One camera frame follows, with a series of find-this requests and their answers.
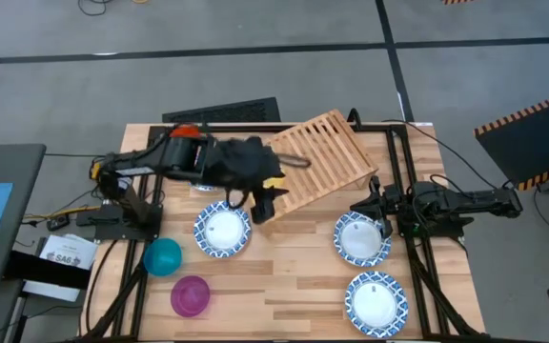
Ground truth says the grey desk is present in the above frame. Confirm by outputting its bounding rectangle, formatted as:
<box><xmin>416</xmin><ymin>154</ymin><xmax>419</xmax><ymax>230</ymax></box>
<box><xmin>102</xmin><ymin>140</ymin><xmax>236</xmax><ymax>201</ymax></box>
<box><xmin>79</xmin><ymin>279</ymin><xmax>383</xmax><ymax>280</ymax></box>
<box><xmin>0</xmin><ymin>143</ymin><xmax>47</xmax><ymax>288</ymax></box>

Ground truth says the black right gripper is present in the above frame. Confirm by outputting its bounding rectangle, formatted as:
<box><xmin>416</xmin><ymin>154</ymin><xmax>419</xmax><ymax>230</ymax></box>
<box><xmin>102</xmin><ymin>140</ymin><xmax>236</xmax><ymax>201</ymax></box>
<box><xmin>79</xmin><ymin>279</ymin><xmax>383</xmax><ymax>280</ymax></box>
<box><xmin>349</xmin><ymin>174</ymin><xmax>402</xmax><ymax>239</ymax></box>

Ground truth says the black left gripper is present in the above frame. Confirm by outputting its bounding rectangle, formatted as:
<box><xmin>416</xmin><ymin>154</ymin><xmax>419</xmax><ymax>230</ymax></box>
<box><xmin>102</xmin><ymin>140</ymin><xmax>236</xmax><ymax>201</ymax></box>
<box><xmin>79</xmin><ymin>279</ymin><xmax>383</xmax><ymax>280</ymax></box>
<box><xmin>205</xmin><ymin>136</ymin><xmax>312</xmax><ymax>225</ymax></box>

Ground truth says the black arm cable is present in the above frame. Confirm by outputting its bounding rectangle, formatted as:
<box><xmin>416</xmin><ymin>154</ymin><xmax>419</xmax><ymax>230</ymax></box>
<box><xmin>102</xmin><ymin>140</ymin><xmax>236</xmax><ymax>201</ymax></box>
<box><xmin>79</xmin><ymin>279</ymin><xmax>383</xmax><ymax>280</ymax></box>
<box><xmin>381</xmin><ymin>118</ymin><xmax>500</xmax><ymax>191</ymax></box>

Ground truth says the white printed paper sheet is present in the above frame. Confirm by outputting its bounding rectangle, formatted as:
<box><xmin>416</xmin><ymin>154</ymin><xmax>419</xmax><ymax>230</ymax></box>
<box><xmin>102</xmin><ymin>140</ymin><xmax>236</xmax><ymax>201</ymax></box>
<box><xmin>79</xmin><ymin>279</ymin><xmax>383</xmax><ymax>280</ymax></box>
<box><xmin>38</xmin><ymin>233</ymin><xmax>99</xmax><ymax>272</ymax></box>

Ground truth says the black power adapter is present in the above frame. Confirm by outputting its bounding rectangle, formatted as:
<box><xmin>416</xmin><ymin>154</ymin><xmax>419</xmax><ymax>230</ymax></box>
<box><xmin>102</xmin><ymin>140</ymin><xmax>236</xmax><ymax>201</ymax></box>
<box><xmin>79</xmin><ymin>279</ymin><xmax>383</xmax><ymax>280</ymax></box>
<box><xmin>46</xmin><ymin>214</ymin><xmax>71</xmax><ymax>232</ymax></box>

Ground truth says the teal plastic bowl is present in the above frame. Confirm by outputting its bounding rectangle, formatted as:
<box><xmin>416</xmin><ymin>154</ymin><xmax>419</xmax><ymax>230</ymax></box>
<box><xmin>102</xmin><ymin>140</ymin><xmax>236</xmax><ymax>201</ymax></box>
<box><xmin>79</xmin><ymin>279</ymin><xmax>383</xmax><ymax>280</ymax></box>
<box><xmin>142</xmin><ymin>237</ymin><xmax>183</xmax><ymax>278</ymax></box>

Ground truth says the black keyboard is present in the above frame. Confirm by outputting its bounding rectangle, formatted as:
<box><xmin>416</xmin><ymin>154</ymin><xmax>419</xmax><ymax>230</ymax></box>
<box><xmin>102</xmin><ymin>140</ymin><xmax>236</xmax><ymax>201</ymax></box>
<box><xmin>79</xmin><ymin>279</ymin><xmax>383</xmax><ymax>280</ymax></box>
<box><xmin>161</xmin><ymin>96</ymin><xmax>282</xmax><ymax>124</ymax></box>

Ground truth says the yellow cable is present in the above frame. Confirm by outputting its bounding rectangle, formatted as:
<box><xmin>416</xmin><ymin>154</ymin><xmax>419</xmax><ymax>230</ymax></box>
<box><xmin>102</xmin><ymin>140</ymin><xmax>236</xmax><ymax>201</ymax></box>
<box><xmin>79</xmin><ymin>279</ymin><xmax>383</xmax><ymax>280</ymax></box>
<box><xmin>21</xmin><ymin>204</ymin><xmax>102</xmax><ymax>223</ymax></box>

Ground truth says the purple plastic bowl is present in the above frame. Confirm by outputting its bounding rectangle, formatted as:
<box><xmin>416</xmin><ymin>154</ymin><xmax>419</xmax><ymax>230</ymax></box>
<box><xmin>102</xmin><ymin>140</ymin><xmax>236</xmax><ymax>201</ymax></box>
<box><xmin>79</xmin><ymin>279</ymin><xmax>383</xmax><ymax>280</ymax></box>
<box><xmin>170</xmin><ymin>274</ymin><xmax>212</xmax><ymax>318</ymax></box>

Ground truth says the wooden slatted shelf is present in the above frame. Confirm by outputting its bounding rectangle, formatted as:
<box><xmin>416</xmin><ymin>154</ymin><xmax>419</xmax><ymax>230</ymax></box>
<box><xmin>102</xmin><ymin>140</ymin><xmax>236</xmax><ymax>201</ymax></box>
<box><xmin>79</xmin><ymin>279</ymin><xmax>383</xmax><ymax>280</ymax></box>
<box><xmin>249</xmin><ymin>109</ymin><xmax>379</xmax><ymax>225</ymax></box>

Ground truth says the orange plastic bowl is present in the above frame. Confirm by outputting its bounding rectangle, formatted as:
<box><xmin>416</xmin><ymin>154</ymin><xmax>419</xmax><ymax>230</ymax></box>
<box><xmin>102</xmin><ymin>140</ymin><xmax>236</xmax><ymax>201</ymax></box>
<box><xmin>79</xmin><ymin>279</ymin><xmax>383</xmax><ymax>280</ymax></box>
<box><xmin>169</xmin><ymin>123</ymin><xmax>204</xmax><ymax>140</ymax></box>

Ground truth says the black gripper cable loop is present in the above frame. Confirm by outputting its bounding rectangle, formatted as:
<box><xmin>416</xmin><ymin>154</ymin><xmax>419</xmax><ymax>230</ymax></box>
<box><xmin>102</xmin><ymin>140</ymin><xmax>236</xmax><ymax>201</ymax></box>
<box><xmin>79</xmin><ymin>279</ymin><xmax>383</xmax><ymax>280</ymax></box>
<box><xmin>225</xmin><ymin>188</ymin><xmax>252</xmax><ymax>210</ymax></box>

